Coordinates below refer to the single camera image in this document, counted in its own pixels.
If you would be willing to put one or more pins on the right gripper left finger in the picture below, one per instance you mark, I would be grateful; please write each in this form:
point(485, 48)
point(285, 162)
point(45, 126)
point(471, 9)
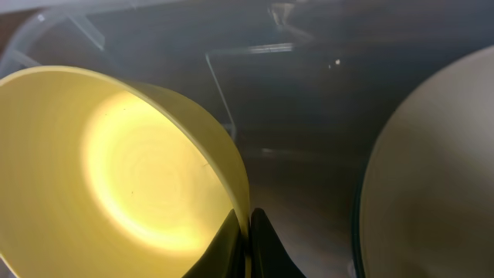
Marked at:
point(225, 256)

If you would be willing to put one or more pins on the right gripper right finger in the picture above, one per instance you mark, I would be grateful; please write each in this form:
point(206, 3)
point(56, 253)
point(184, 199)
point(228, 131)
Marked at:
point(269, 257)

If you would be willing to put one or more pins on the dark blue bowl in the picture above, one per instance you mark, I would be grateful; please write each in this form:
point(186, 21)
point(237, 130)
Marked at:
point(355, 234)

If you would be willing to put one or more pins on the yellow bowl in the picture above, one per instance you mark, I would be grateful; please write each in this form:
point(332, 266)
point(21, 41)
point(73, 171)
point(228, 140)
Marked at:
point(102, 177)

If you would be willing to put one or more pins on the large beige bowl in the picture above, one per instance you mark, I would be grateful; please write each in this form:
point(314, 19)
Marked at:
point(426, 207)

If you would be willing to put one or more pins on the clear plastic storage bin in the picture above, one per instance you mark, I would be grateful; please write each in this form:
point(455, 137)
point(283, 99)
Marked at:
point(303, 87)

